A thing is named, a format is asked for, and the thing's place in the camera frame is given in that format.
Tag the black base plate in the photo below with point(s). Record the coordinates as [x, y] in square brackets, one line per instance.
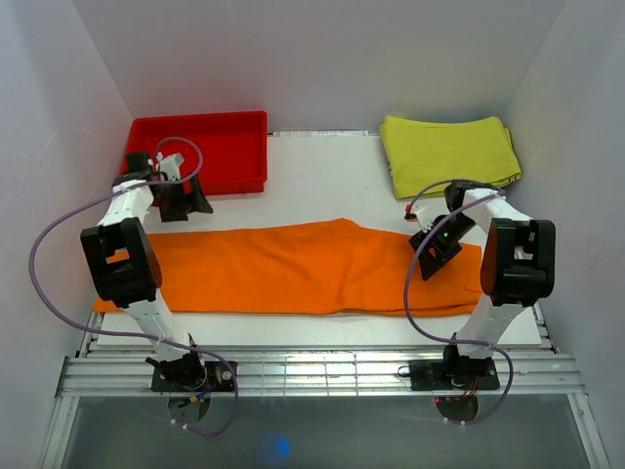
[220, 378]
[441, 376]

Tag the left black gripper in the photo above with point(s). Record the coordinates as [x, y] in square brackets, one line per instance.
[196, 200]

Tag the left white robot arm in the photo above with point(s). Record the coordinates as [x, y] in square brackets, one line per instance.
[124, 266]

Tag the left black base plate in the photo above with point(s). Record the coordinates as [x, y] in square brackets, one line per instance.
[220, 378]

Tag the red plastic tray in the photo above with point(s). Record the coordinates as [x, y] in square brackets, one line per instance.
[234, 146]

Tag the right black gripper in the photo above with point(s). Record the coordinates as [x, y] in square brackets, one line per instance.
[428, 263]

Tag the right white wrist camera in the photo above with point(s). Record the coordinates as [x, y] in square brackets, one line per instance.
[422, 217]

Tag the orange trousers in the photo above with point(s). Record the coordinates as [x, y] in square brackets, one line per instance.
[319, 268]

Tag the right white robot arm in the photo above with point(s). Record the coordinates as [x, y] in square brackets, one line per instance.
[517, 269]

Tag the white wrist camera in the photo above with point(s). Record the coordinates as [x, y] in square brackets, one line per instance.
[168, 167]
[422, 217]

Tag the folded yellow trousers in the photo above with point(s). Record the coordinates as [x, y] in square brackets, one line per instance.
[422, 153]

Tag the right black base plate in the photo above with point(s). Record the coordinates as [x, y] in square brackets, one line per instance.
[441, 376]

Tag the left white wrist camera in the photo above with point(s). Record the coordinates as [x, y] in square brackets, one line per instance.
[168, 167]

